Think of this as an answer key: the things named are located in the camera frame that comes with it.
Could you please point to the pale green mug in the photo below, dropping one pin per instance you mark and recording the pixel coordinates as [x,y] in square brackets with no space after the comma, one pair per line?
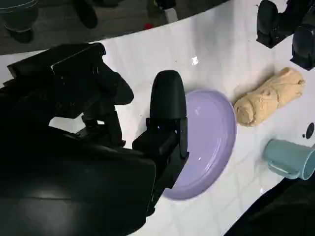
[288,152]

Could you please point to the small red object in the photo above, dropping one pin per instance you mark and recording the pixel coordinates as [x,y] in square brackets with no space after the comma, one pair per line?
[148,26]

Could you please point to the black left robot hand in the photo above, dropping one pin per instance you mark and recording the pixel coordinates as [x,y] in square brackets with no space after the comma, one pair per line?
[268,19]

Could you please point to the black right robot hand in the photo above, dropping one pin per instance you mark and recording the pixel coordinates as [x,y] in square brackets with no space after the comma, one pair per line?
[61,159]

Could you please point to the white block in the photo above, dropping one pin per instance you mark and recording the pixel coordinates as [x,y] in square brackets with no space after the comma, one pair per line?
[171,14]

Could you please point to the teal bucket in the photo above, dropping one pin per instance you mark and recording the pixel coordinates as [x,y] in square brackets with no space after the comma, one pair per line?
[17,14]

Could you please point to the lilac plate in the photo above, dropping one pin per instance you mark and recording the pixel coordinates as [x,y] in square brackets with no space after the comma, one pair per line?
[209,137]

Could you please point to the beige towel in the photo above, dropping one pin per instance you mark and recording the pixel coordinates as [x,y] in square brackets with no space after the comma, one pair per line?
[265,98]

